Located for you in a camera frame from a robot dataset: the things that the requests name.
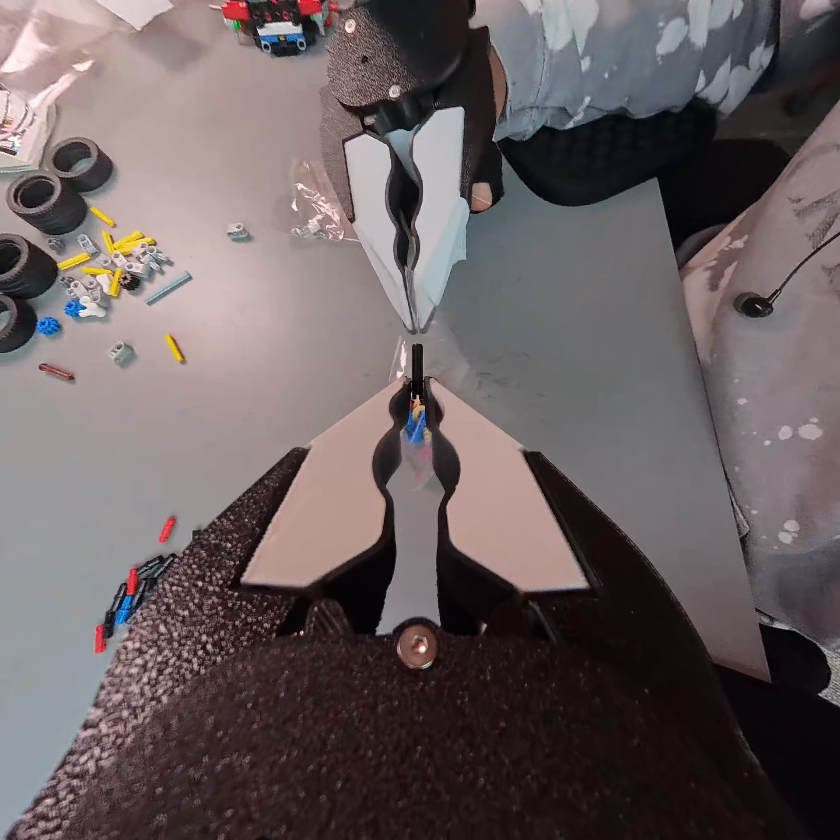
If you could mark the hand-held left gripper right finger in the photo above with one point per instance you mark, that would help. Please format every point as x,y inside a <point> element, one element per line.
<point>512,525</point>

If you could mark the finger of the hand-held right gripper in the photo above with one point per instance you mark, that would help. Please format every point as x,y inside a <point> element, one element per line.
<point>371,197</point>
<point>443,197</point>

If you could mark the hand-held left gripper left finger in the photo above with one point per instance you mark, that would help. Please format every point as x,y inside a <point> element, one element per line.
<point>321,518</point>

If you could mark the black plastic pin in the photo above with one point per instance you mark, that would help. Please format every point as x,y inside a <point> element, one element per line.
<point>418,364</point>

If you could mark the pile of small plastic pins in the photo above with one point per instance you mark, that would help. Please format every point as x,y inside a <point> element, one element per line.
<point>131,590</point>

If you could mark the person's right forearm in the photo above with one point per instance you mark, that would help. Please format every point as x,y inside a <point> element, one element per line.
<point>623,59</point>

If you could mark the grey desk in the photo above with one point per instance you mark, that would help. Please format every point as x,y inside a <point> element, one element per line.
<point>262,426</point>

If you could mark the person's right hand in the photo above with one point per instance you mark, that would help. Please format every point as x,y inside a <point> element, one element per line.
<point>484,197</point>

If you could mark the small clear plastic bag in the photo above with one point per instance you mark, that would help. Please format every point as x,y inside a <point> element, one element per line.
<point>321,203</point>

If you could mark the toy car model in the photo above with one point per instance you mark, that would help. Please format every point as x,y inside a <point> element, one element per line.
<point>282,26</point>

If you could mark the grey connector brick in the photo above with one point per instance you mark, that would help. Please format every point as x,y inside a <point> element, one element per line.
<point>121,353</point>
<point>238,231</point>

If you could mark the light grey long axle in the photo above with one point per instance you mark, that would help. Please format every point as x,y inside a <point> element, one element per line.
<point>169,288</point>

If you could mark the yellow plastic axle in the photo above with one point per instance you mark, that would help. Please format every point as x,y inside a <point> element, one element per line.
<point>174,348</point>

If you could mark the pile of grey yellow bricks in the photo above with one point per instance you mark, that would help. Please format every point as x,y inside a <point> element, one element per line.
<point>118,262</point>

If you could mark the white paper slip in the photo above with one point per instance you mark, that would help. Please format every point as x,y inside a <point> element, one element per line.
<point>134,10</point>

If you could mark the person's bleached sweatshirt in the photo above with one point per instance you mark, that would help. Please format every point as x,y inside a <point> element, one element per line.
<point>774,426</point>

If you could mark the black rubber tyre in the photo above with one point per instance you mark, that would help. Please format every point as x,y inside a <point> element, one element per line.
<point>23,272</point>
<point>46,207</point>
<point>13,331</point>
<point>82,167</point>

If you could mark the brown plastic pin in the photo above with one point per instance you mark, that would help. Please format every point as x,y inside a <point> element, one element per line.
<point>56,372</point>

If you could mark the blue plastic gear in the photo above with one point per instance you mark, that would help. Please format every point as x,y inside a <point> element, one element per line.
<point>73,308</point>
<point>48,325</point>

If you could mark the instruction booklet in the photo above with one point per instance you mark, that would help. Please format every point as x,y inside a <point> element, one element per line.
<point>23,131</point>

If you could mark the crumpled clear plastic bag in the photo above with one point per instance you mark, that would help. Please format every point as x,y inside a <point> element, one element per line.
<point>46,46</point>

